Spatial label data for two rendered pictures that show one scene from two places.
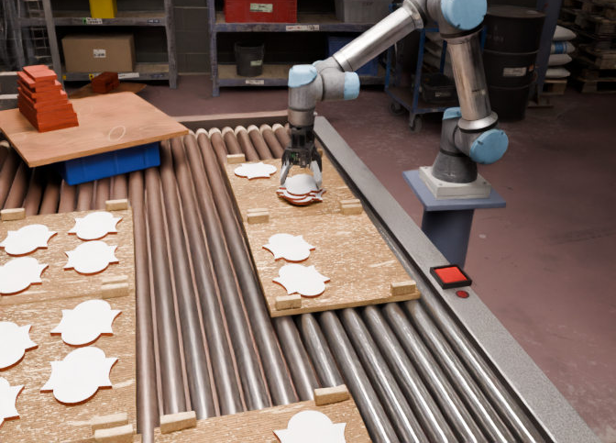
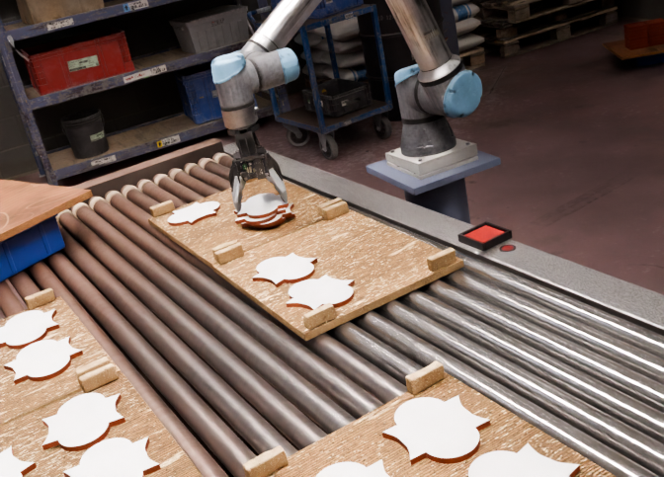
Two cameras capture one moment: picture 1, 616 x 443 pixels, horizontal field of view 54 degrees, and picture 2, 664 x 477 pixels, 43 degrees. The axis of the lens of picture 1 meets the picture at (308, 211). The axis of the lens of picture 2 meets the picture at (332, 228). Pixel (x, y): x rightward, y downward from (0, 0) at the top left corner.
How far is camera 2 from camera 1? 0.32 m
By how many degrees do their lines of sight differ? 12
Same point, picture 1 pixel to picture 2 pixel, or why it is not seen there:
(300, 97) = (234, 92)
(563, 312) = not seen: hidden behind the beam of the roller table
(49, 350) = (53, 463)
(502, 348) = (580, 279)
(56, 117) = not seen: outside the picture
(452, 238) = not seen: hidden behind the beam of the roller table
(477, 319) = (538, 264)
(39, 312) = (12, 434)
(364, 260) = (380, 253)
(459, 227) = (456, 205)
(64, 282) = (24, 395)
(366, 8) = (217, 29)
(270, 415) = (369, 423)
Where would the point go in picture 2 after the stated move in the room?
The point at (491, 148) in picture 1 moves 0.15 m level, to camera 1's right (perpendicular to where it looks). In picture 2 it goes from (466, 94) to (522, 79)
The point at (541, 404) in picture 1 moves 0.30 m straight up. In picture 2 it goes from (649, 310) to (641, 132)
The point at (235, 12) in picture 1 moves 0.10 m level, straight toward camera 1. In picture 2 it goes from (49, 78) to (51, 80)
